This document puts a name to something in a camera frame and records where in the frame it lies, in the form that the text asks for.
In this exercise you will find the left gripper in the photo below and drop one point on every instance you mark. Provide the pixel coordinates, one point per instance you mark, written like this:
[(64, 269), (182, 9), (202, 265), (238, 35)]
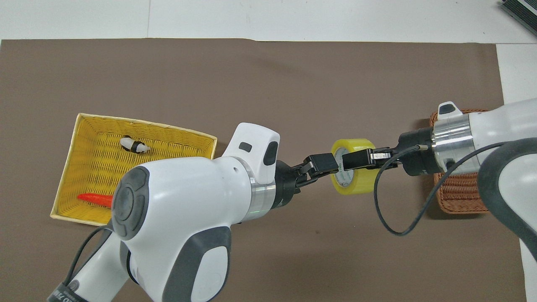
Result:
[(286, 184)]

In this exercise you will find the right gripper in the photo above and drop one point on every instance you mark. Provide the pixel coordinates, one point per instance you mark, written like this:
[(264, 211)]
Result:
[(413, 161)]

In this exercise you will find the yellow tape roll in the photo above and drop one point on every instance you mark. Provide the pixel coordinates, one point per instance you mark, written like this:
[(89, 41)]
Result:
[(356, 184)]

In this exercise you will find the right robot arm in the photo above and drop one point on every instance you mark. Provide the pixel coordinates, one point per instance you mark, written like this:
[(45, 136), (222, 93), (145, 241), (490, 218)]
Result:
[(499, 126)]

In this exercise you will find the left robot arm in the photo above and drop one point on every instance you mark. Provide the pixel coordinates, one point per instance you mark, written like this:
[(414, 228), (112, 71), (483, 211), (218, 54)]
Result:
[(184, 197)]

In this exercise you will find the brown wicker basket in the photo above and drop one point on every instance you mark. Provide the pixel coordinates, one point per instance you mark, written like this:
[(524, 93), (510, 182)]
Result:
[(459, 197)]

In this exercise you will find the yellow woven basket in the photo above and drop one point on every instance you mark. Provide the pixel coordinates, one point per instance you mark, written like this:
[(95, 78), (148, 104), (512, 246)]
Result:
[(92, 176)]

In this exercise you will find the white and black small bottle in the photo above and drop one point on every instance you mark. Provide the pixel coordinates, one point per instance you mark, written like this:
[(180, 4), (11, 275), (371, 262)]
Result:
[(133, 145)]

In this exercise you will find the red chili pepper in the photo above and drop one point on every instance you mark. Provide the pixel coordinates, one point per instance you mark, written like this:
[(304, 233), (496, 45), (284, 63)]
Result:
[(96, 198)]

